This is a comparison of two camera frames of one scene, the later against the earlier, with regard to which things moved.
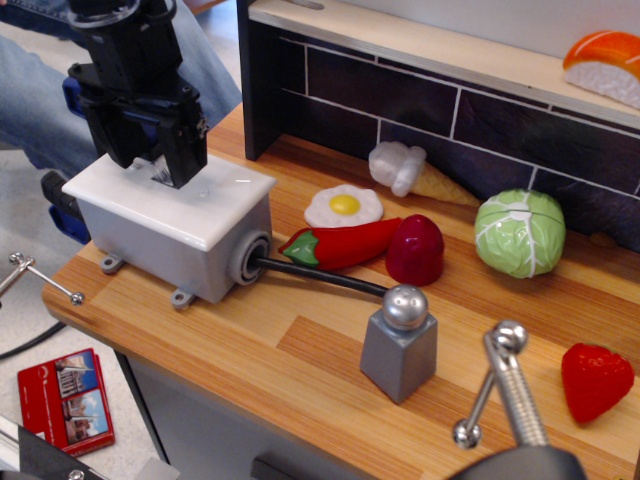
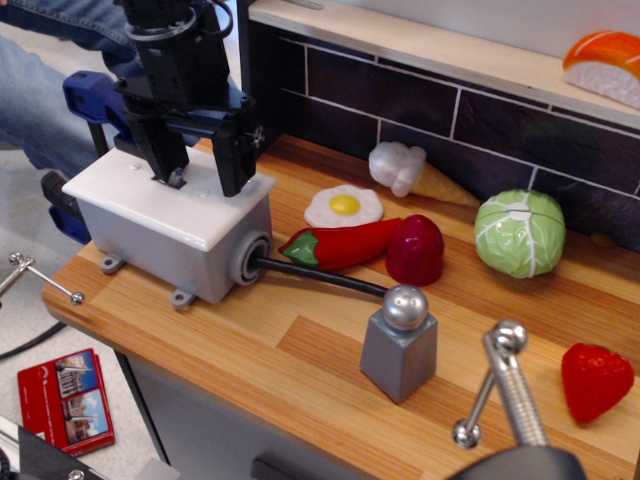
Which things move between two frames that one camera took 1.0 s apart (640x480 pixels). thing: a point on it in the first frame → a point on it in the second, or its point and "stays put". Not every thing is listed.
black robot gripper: x=132 y=63 → x=185 y=78
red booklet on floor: x=64 y=401 stays put
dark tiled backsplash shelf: x=486 y=114 stays put
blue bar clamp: x=68 y=213 stays put
